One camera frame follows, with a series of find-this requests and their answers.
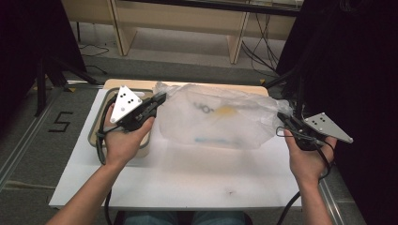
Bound light wooden desk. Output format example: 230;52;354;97
60;0;302;66

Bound person's legs in jeans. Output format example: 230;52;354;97
121;210;247;225

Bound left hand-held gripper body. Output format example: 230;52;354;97
109;84;155;133

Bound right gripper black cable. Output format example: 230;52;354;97
275;125;335;225

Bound black curtain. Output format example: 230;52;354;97
275;0;398;225
0;0;87;126

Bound white table cover sheet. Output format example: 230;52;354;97
48;88;304;210

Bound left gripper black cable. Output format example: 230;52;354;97
95;95;117;225

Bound beige plastic bin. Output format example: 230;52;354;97
87;87;157;159

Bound black cables under desk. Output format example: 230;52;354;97
239;12;284;78

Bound black metal stand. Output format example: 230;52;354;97
33;56;99;118
263;60;314;121

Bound thin black floor cable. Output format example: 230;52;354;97
76;22;111;76

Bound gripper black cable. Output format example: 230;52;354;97
95;95;117;225
275;125;335;225

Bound person's left hand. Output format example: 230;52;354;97
102;103;157;169

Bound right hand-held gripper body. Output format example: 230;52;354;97
290;112;355;152

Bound clear plastic bag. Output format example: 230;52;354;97
153;81;294;151

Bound metal floor rail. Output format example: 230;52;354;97
317;165;346;225
0;88;65;190

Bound person's right hand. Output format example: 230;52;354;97
283;129;339;188

